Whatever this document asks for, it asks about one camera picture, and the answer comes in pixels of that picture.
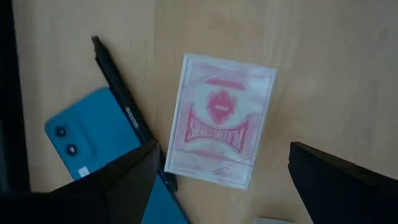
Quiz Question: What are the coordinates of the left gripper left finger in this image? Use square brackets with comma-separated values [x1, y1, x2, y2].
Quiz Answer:
[0, 139, 161, 224]

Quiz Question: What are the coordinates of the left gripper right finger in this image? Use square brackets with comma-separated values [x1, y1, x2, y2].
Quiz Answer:
[287, 141, 398, 224]

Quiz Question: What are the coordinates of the blue smartphone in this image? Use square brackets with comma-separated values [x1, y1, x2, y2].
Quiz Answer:
[44, 86, 192, 224]

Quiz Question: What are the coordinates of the black pen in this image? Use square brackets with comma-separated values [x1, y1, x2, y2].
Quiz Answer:
[91, 35, 178, 192]

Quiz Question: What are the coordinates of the red-white playing card box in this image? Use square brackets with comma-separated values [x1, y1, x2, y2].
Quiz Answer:
[164, 52, 277, 190]

